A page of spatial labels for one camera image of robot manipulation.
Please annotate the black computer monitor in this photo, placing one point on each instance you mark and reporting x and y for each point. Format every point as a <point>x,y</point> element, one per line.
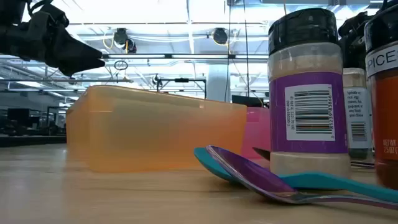
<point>247,101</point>

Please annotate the teal plastic spoon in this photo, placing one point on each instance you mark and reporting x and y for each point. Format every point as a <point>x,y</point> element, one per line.
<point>326,182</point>

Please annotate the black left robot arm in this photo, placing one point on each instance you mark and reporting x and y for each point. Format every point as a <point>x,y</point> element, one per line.
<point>12,9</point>

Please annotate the orange spice jar black lid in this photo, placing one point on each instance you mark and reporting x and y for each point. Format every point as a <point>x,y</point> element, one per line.
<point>385,93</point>

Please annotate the black aluminium table frame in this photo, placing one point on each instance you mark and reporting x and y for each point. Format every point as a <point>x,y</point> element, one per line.
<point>31,140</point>

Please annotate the dark grey metal spoon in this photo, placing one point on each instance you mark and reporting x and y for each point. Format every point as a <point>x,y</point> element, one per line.
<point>262,153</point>

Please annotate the pink translucent plastic bin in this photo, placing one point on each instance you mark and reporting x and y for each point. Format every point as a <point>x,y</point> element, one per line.
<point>256,130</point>

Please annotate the purple label spice jar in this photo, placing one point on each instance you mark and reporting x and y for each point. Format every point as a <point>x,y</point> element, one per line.
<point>308,109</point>

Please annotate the green lid spice jar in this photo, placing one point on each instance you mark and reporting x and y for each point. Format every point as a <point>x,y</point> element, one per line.
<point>357,115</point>

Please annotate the large purple iridescent spoon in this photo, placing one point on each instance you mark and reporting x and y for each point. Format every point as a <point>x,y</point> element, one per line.
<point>248,174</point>

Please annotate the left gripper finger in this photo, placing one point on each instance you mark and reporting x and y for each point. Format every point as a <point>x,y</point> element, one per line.
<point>74,49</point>
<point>77,68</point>

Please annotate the orange translucent plastic bin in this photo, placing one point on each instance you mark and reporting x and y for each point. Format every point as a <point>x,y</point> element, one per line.
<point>155,130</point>

